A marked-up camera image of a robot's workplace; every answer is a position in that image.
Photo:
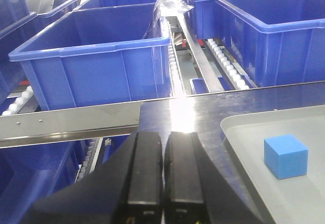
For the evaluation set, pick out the white roller track left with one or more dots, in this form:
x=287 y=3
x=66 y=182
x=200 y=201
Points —
x=13 y=105

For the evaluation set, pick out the clear plastic sheet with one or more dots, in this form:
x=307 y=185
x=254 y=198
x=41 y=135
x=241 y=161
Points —
x=170 y=8

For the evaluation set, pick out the blue bin front left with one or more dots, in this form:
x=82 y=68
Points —
x=99 y=56

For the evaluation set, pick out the steel shelf front rail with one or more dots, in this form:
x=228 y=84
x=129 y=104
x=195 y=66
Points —
x=201 y=113

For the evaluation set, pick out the small blue bin below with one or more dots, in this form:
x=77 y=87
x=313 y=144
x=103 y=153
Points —
x=198 y=86

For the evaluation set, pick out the white roller track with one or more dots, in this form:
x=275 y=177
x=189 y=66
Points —
x=231 y=74
x=91 y=158
x=13 y=105
x=177 y=85

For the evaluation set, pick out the grey plastic tray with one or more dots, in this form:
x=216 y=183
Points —
x=292 y=200

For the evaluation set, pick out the blue bin front right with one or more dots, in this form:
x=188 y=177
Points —
x=276 y=42

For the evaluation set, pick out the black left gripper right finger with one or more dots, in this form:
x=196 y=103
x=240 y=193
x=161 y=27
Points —
x=199 y=191

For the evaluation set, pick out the lower white roller track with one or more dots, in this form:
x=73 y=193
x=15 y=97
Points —
x=91 y=158

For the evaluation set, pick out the steel centre divider rail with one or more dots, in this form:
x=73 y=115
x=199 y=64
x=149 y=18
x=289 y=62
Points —
x=206 y=71

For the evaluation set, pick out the blue bin lower shelf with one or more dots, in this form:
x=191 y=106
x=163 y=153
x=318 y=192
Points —
x=32 y=172

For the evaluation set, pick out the white roller track centre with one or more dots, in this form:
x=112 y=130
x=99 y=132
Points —
x=177 y=85

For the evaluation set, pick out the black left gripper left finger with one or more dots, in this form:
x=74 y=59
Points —
x=127 y=188

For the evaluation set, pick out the blue foam cube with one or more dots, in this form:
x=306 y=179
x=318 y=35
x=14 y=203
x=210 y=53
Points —
x=286 y=156

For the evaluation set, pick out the blue bin far back left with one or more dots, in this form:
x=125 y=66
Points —
x=59 y=8

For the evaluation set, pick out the white roller track right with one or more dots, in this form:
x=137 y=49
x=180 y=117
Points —
x=231 y=74

